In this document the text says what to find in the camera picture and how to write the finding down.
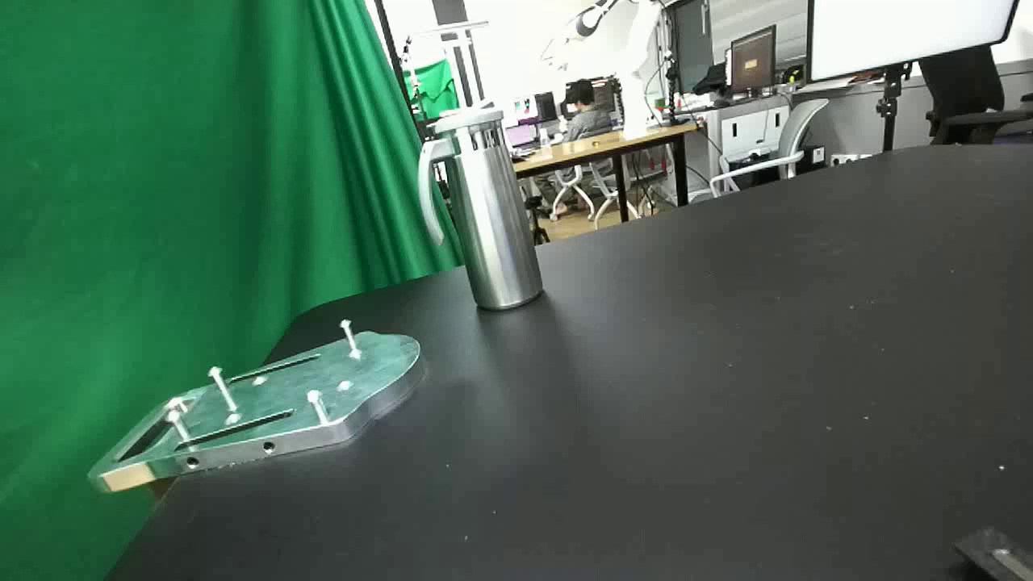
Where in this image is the black office chair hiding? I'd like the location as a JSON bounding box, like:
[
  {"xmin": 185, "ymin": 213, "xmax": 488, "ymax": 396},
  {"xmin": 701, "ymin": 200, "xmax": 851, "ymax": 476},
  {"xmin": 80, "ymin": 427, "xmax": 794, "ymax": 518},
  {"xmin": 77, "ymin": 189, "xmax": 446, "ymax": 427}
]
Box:
[{"xmin": 920, "ymin": 44, "xmax": 1033, "ymax": 144}]

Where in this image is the green screen curtain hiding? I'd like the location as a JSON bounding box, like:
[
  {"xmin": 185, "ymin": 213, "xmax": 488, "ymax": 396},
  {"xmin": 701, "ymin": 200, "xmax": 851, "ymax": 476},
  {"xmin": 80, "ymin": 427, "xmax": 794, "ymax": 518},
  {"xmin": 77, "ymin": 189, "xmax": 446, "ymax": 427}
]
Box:
[{"xmin": 0, "ymin": 0, "xmax": 454, "ymax": 581}]

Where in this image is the white softbox light panel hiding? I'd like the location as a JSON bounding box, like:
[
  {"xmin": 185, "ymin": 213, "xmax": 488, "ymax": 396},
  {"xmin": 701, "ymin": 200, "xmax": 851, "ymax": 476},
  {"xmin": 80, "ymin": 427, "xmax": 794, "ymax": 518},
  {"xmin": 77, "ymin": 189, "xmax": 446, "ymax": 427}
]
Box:
[{"xmin": 806, "ymin": 0, "xmax": 1019, "ymax": 80}]

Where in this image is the wooden desk in background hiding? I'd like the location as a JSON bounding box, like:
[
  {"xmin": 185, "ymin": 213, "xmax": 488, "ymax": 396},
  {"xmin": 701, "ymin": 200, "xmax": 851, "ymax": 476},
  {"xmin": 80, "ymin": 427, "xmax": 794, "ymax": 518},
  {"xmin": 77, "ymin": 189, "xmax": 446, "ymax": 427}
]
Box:
[{"xmin": 512, "ymin": 122, "xmax": 696, "ymax": 206}]

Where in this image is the dark monitor in background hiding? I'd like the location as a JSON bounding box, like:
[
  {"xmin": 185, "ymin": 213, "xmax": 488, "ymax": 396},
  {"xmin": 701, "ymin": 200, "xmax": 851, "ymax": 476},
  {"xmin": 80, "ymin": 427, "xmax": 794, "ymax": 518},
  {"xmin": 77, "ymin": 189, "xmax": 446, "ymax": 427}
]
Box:
[{"xmin": 730, "ymin": 27, "xmax": 778, "ymax": 89}]

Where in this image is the metal mounting plate with screws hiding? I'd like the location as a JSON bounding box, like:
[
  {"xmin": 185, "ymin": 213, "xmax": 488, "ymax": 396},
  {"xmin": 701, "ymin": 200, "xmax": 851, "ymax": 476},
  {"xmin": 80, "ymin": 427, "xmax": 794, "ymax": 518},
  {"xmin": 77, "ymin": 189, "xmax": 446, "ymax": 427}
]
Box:
[{"xmin": 88, "ymin": 328, "xmax": 426, "ymax": 495}]

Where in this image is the silver flask with white lid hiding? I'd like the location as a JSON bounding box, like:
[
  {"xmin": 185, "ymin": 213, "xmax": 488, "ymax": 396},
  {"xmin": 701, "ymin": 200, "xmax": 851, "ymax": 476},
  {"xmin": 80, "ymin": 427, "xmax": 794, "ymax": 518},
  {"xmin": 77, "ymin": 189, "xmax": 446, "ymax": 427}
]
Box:
[{"xmin": 416, "ymin": 105, "xmax": 541, "ymax": 310}]

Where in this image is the black object at table edge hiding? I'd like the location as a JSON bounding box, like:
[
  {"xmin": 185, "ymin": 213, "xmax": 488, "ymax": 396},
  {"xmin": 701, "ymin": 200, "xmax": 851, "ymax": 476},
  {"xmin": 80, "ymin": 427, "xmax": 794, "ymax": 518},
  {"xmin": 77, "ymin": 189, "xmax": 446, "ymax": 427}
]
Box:
[{"xmin": 956, "ymin": 528, "xmax": 1033, "ymax": 581}]

